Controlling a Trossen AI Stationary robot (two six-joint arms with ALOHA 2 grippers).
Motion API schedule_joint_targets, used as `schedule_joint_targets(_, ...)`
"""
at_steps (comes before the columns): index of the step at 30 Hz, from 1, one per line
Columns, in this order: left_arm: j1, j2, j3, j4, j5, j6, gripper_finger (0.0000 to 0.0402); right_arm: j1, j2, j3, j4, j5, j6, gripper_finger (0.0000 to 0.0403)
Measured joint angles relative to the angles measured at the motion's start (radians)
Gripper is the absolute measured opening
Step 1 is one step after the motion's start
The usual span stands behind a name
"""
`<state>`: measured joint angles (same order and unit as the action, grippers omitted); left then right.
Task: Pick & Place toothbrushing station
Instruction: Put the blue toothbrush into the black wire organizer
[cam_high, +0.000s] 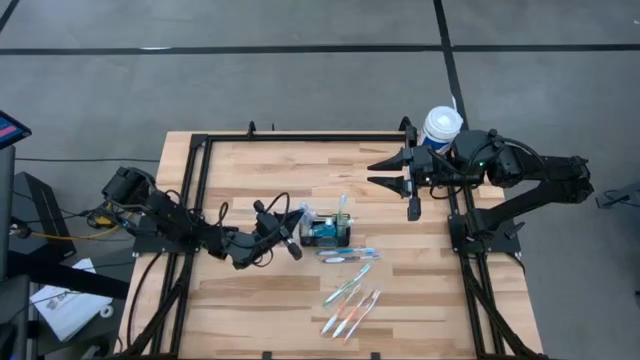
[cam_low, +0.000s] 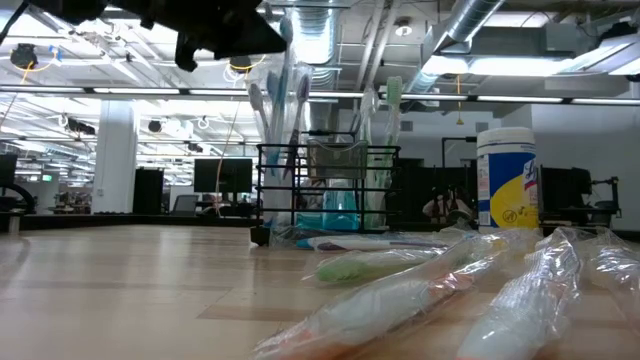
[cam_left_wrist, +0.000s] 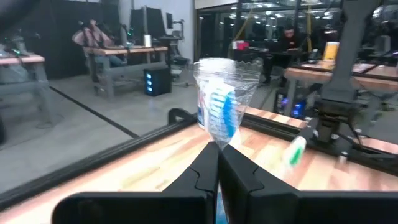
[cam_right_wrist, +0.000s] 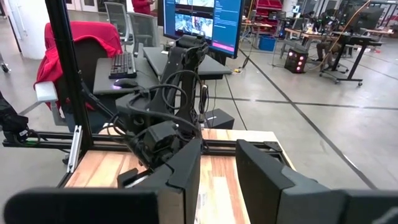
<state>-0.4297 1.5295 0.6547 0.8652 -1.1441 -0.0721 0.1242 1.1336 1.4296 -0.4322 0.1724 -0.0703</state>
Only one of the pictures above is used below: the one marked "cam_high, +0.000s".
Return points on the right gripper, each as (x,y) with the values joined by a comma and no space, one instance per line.
(430,167)

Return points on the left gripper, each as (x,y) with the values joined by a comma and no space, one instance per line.
(272,232)

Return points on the blue mouthwash bottle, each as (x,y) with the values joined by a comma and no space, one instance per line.
(327,230)
(315,231)

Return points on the green toothbrush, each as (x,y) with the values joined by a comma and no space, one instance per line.
(347,284)
(342,205)

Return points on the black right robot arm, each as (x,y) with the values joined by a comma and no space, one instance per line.
(550,167)

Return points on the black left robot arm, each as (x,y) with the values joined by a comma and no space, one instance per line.
(165,215)

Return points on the disinfecting wipes canister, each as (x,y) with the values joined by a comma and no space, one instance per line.
(442,125)

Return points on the white tape roll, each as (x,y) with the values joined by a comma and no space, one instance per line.
(101,311)

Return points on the black desk leg bar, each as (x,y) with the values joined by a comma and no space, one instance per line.
(75,280)

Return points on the white paper sheet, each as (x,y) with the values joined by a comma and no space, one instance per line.
(65,310)

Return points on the black computer case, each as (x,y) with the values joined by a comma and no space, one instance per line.
(42,210)

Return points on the blue monitor screen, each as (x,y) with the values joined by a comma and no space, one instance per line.
(12,131)

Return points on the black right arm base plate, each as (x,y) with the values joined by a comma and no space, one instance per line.
(500,242)

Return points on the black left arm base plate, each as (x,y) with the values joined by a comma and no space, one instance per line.
(150,247)

